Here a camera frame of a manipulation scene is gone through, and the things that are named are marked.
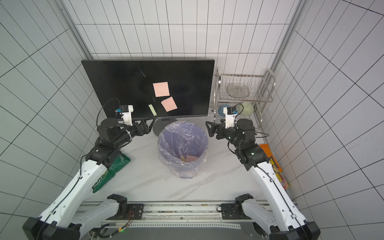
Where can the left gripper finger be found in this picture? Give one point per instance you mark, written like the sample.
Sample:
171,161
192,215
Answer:
151,125
148,121

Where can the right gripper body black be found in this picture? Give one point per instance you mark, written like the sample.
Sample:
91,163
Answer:
219,130

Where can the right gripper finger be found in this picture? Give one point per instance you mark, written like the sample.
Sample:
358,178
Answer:
219,123
212,130

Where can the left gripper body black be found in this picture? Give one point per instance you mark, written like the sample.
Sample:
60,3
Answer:
138,131

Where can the green narrow sticky note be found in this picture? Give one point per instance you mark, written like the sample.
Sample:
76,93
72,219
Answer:
153,111

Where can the pink sticky note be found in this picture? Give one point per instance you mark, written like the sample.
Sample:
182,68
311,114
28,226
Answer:
161,89
189,159
169,104

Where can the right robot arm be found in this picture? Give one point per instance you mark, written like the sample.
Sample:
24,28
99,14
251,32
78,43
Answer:
284,221

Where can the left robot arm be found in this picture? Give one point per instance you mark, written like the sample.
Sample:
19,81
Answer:
60,221

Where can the round grey monitor stand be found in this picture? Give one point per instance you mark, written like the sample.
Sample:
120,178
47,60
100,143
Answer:
160,125

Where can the black computer monitor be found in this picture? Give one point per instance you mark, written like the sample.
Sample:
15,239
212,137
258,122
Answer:
123,82

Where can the blue ceramic bowl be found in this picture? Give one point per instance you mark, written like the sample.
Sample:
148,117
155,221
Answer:
221,109

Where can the green ceramic bowl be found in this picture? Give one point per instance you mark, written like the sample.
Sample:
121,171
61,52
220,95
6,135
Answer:
246,109

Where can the purple bin with plastic bag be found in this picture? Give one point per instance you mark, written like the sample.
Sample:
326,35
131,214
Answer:
178,140

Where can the clear glass plate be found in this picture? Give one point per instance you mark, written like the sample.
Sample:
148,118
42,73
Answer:
238,91

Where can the green snack bag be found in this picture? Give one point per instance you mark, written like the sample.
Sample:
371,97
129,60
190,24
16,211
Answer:
120,162

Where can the orange snack bag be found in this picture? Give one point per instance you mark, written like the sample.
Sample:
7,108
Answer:
277,169

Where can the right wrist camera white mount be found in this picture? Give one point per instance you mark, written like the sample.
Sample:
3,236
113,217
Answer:
230,116

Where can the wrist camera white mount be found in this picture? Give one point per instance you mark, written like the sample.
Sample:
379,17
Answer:
230,116
126,112

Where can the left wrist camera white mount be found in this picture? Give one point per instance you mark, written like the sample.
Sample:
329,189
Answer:
126,112

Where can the metal wire dish rack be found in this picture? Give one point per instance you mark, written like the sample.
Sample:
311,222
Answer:
261,88

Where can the metal base rail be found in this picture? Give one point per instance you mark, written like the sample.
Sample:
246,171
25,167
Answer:
145,216

